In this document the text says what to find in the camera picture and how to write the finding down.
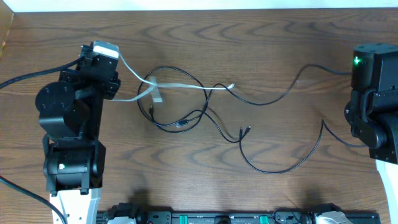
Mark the white usb cable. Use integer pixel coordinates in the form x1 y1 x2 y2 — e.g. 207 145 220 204
109 51 236 103

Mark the long black usb cable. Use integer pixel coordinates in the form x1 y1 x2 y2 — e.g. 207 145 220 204
214 63 368 174

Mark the short black usb cable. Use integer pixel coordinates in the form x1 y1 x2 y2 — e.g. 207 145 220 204
136 66 252 144

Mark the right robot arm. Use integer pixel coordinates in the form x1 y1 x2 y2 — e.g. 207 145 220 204
345 43 397 213

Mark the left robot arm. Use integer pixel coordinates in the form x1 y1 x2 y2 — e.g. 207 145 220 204
35 50 120 223

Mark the cardboard box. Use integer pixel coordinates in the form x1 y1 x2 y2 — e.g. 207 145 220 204
0 0 14 55

